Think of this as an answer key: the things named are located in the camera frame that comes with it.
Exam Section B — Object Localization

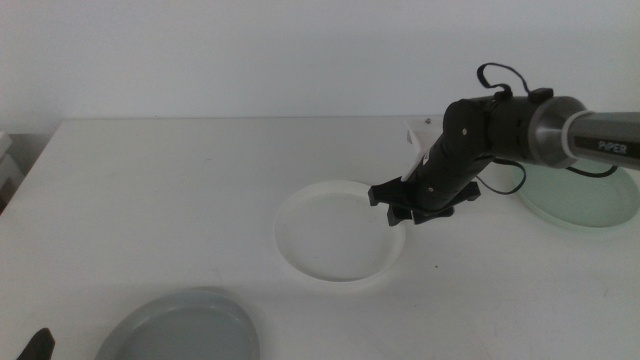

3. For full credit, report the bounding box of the white shallow bowl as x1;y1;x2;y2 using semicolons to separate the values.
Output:
273;179;407;284

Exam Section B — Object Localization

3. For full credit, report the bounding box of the pale green shallow bowl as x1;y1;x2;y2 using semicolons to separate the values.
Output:
514;159;640;230

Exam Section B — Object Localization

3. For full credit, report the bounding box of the grey shallow bowl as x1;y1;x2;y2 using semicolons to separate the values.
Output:
93;288;261;360

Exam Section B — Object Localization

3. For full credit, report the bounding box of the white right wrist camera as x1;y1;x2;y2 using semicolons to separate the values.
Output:
402;117;444;182

